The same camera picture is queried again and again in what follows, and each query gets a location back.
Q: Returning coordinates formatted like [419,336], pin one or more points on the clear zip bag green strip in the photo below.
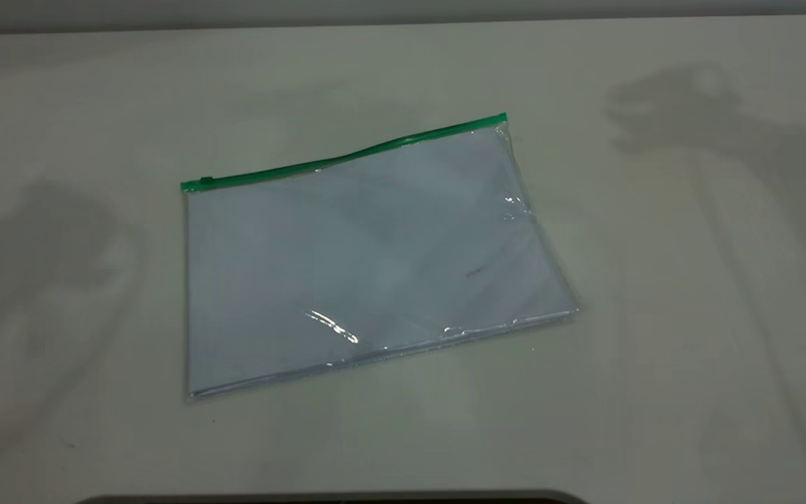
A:
[375,266]

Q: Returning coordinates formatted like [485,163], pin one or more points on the green zipper slider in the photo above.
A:
[206,182]

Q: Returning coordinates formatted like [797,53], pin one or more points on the dark rounded base edge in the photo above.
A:
[333,498]

